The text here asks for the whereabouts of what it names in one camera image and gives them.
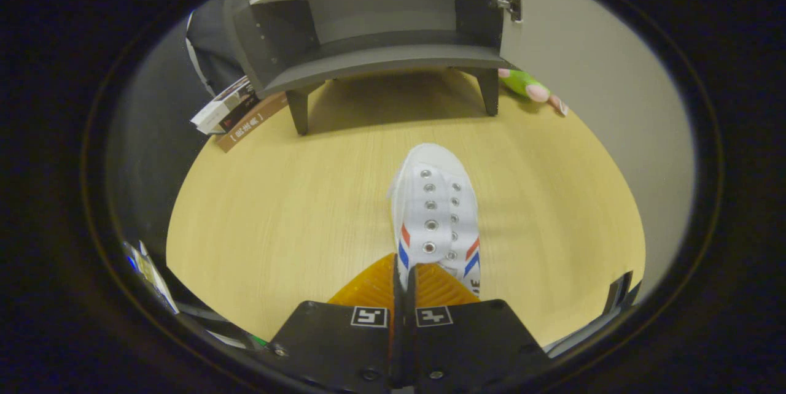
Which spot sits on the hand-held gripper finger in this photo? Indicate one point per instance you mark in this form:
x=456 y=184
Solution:
x=398 y=332
x=410 y=332

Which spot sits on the white striped canvas shoe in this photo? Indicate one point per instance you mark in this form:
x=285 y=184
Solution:
x=433 y=197

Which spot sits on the beige shoe cabinet door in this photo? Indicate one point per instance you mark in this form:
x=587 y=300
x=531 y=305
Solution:
x=602 y=87

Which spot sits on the dark object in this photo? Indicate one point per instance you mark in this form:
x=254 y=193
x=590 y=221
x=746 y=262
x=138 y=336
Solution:
x=617 y=296

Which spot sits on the small colourful clutter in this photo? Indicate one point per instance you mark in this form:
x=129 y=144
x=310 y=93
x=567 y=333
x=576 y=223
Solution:
x=150 y=274

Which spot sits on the brown spine book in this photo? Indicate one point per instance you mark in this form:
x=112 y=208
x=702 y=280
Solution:
x=252 y=121

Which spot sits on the black spine book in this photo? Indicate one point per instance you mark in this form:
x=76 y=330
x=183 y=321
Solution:
x=241 y=110

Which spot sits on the green plush toy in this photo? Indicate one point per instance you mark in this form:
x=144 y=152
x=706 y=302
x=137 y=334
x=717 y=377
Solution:
x=522 y=83

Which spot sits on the black backdrop cloth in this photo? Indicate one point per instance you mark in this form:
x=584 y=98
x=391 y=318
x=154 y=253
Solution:
x=206 y=44

